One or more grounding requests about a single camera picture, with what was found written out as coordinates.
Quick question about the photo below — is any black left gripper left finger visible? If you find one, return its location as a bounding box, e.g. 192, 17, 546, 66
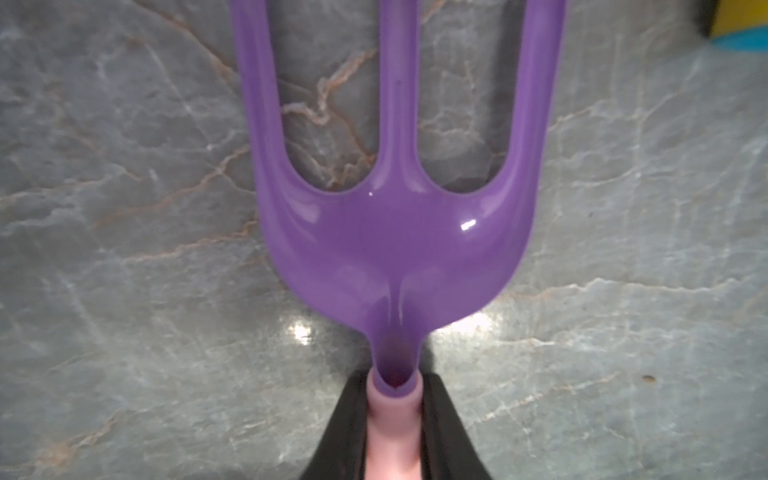
300, 370, 368, 480

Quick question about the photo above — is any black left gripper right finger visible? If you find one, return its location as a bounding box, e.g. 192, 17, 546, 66
421, 373, 491, 480

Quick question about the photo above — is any purple rake pink handle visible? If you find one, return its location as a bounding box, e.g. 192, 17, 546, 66
230, 1, 567, 479

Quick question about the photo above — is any teal rake yellow handle far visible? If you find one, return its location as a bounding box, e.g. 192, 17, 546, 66
702, 0, 767, 53

